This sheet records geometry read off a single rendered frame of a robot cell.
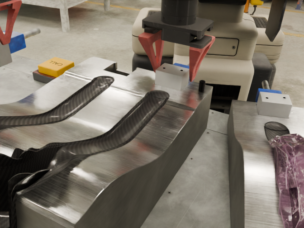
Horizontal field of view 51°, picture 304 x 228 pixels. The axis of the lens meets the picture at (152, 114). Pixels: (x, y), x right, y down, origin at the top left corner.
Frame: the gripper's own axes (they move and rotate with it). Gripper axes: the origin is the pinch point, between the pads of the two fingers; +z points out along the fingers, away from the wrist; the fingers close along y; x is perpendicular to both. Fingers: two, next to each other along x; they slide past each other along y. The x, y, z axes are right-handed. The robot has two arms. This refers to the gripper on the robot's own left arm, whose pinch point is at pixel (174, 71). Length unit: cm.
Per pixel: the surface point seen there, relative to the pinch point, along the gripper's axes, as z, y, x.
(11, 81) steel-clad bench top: 10.8, -39.5, -3.7
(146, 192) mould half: 5.6, 7.0, -22.7
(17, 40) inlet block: -3.3, -26.9, -9.7
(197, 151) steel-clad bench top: 10.8, 7.8, -5.8
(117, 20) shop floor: 93, -196, 277
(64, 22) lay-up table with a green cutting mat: 82, -219, 207
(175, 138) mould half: 2.5, 7.0, -14.5
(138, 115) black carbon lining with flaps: 2.7, -0.5, -11.8
